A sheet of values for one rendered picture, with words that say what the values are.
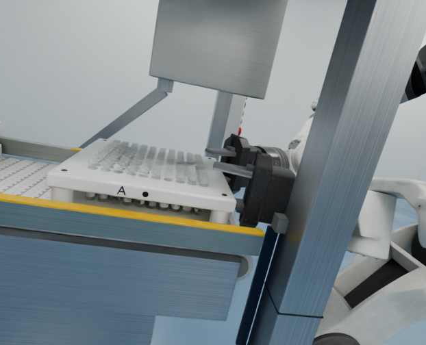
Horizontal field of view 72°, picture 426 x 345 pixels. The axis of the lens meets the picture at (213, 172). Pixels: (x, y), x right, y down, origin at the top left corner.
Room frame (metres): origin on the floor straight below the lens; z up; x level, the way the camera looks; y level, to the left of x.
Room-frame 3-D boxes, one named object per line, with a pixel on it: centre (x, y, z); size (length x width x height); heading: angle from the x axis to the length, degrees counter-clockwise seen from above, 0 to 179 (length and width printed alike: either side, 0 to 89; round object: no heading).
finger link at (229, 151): (0.56, -0.01, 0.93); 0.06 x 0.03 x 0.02; 131
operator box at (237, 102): (1.36, -0.03, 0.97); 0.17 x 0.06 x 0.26; 9
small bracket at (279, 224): (0.35, -0.10, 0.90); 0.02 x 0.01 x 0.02; 9
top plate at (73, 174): (0.47, 0.10, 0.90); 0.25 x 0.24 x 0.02; 9
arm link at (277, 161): (0.62, -0.07, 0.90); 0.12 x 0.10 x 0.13; 131
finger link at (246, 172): (0.44, -0.03, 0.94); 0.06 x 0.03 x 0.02; 91
